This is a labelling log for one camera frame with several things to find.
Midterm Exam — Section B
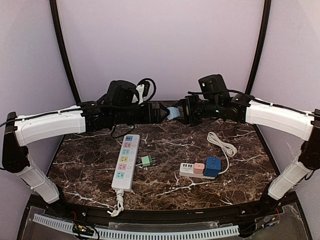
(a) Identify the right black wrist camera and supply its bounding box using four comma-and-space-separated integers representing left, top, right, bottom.
198, 74, 227, 100

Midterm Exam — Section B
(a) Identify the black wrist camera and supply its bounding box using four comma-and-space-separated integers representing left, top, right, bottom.
198, 74, 227, 100
105, 80, 136, 107

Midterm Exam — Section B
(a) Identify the black front table rail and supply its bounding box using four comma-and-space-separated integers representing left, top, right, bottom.
27, 193, 286, 228

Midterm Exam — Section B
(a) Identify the white coiled cable small strip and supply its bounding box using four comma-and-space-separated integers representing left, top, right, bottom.
206, 131, 238, 175

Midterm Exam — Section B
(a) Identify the white cable long strip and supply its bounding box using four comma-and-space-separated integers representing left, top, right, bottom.
107, 189, 125, 218

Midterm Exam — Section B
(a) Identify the left black frame post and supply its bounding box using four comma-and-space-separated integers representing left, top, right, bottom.
49, 0, 81, 104

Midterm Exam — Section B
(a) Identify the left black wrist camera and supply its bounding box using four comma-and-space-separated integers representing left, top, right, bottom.
105, 80, 136, 107

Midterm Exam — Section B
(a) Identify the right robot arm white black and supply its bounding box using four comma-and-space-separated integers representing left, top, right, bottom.
175, 94, 320, 201

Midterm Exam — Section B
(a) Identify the long white colourful power strip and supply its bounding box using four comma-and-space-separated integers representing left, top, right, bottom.
111, 134, 140, 192

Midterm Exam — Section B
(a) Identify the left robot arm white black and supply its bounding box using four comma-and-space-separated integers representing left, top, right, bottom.
2, 101, 170, 204

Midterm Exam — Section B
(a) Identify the white slotted cable duct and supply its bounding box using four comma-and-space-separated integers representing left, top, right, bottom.
32, 213, 240, 240

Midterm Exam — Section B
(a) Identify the blue cube socket adapter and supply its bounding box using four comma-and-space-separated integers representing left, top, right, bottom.
203, 156, 221, 178

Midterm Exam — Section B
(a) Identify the small white power strip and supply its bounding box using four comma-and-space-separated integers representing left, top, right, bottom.
179, 162, 215, 180

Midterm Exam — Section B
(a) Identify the pink plug adapter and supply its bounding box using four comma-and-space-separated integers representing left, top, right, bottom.
193, 163, 205, 175

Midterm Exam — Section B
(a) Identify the light blue plug adapter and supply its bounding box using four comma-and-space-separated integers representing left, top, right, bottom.
167, 106, 180, 120

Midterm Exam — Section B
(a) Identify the green plug adapter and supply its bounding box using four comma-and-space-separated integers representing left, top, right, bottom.
141, 155, 153, 167

